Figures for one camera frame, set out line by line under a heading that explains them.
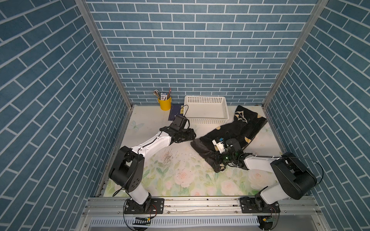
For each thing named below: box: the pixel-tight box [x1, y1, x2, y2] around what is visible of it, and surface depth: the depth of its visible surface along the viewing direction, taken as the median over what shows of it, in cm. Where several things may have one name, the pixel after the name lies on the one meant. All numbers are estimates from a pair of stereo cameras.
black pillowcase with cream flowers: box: [190, 105, 268, 173], surface depth 105 cm
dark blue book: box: [168, 103, 184, 121], surface depth 122 cm
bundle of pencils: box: [153, 89, 161, 100], surface depth 109 cm
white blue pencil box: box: [160, 92, 168, 101], surface depth 107 cm
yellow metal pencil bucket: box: [158, 97, 172, 112], surface depth 116 cm
